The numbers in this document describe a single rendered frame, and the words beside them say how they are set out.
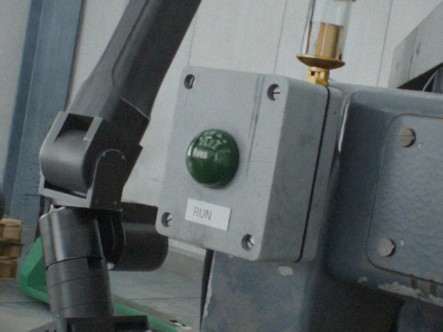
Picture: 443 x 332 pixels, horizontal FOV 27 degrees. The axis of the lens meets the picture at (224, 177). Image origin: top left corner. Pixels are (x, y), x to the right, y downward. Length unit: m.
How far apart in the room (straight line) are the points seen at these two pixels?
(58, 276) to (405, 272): 0.45
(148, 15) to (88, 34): 8.32
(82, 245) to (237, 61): 6.85
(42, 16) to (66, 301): 8.65
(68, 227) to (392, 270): 0.45
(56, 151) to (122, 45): 0.12
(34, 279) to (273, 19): 2.92
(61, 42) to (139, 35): 8.25
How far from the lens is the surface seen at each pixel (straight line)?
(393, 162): 0.45
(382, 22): 6.83
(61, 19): 9.09
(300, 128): 0.44
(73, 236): 0.84
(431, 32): 0.69
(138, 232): 0.88
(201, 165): 0.44
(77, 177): 0.82
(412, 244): 0.44
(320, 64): 0.52
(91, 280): 0.83
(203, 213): 0.46
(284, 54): 7.33
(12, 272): 6.58
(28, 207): 9.10
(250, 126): 0.44
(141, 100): 0.85
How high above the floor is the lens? 1.30
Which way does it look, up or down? 3 degrees down
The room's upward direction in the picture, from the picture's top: 10 degrees clockwise
